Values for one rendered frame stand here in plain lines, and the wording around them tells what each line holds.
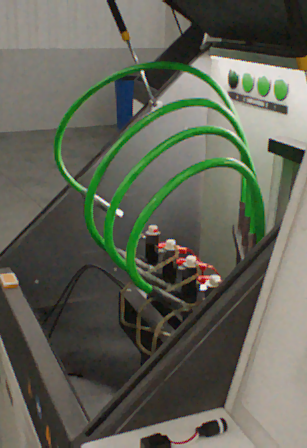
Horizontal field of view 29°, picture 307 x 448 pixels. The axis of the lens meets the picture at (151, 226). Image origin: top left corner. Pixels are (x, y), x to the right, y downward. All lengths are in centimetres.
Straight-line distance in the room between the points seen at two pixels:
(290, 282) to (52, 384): 43
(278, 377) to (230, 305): 11
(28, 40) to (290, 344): 712
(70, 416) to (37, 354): 18
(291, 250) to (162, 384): 25
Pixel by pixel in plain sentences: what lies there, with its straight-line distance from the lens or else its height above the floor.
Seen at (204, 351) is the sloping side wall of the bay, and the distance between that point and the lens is 85.
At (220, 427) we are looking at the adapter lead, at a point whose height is 99.
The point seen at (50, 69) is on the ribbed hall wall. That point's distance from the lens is 783.
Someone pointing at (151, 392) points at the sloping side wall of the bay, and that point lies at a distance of 85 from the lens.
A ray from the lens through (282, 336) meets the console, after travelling 80.
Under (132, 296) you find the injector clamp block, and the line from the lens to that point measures 119.
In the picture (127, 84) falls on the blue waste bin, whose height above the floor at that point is 67.
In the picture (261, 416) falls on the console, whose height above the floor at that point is 102.
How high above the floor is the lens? 152
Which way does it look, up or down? 20 degrees down
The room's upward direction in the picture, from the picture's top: 2 degrees clockwise
